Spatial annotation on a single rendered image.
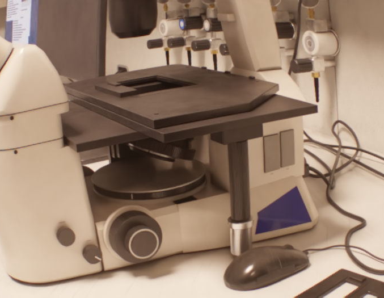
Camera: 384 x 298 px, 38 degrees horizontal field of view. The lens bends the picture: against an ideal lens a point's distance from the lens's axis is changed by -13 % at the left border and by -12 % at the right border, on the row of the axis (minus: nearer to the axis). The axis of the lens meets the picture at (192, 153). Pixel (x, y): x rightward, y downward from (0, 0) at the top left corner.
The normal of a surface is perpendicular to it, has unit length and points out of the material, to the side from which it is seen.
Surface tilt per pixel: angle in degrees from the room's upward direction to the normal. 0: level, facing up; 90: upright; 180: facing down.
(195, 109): 0
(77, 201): 90
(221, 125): 90
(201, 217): 81
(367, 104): 90
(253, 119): 90
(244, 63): 105
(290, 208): 48
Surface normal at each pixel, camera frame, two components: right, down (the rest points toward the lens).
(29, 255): 0.11, 0.27
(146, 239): 0.48, 0.21
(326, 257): -0.07, -0.96
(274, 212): 0.29, -0.48
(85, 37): -0.88, 0.12
